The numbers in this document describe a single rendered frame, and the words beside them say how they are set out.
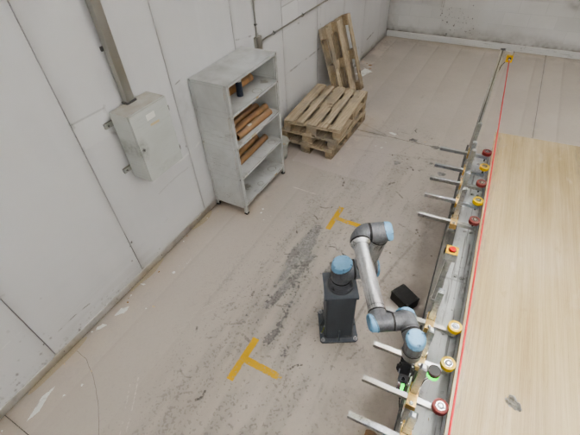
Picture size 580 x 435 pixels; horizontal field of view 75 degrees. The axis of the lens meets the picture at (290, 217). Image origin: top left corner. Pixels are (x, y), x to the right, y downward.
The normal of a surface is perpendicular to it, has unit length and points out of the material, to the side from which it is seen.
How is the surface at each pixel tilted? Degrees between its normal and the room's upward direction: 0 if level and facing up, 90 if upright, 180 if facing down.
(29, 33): 90
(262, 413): 0
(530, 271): 0
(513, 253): 0
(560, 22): 90
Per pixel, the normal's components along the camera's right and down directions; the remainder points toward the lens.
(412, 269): -0.04, -0.73
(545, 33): -0.48, 0.62
